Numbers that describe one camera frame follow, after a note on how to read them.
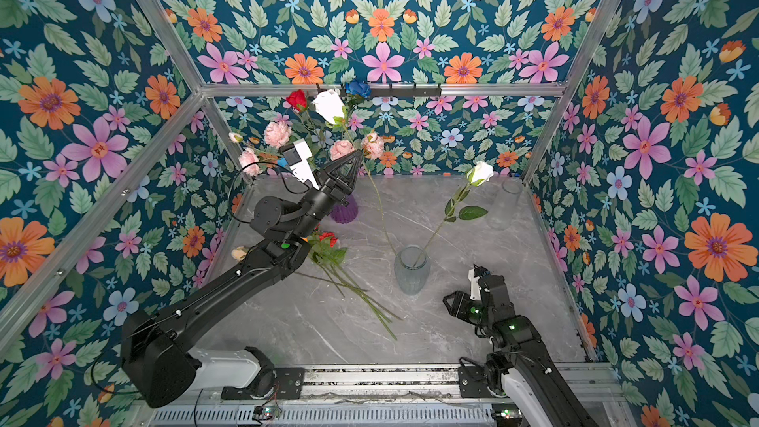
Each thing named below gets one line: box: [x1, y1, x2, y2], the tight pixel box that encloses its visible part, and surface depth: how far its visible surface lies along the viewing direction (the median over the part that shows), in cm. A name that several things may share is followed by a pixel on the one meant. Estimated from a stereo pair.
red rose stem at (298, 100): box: [286, 88, 326, 156], surface depth 85 cm
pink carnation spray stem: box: [228, 120, 293, 177], surface depth 78 cm
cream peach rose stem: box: [231, 246, 249, 261], surface depth 96 cm
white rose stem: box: [312, 89, 399, 257], surface depth 51 cm
